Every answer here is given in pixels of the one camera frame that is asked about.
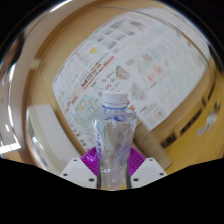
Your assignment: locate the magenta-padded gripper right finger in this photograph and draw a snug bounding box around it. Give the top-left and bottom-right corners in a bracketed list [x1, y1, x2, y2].
[125, 147, 168, 190]

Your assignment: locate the white standing air conditioner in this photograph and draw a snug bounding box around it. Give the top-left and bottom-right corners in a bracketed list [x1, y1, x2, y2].
[28, 104, 90, 174]

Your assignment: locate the row of wooden chairs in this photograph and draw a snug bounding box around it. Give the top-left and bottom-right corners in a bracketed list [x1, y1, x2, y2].
[159, 76, 219, 150]

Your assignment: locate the clear white-capped water bottle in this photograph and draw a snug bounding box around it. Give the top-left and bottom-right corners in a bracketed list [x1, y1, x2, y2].
[91, 90, 138, 191]

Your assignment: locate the large wall poster with map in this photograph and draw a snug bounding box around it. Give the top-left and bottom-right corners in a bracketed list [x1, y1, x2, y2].
[51, 8, 213, 152]

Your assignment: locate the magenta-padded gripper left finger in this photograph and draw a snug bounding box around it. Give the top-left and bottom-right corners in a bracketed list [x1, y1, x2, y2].
[59, 147, 101, 189]

